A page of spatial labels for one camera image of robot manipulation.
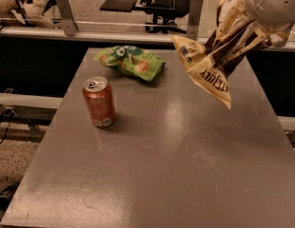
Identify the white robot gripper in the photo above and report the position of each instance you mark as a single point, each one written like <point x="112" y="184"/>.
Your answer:
<point x="271" y="4"/>

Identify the brown Late July chip bag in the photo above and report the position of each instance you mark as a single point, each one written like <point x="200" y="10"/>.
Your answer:
<point x="238" y="33"/>

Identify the green chip bag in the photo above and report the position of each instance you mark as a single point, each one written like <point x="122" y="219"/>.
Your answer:
<point x="131" y="61"/>

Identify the black office chair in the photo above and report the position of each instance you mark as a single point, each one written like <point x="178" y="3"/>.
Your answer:
<point x="164" y="12"/>

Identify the orange soda can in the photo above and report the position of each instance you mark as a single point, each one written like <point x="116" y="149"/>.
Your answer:
<point x="98" y="96"/>

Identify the person in beige clothes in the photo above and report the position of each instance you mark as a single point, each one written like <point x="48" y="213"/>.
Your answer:
<point x="34" y="12"/>

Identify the right metal bracket post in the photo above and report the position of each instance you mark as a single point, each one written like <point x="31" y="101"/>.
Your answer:
<point x="193" y="20"/>

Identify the metal bracket post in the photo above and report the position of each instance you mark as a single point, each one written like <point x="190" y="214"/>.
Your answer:
<point x="193" y="20"/>
<point x="68" y="23"/>

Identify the left metal bracket post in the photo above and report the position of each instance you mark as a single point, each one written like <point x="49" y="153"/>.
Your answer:
<point x="68" y="23"/>

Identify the metal rail barrier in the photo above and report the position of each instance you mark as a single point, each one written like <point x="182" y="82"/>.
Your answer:
<point x="146" y="39"/>

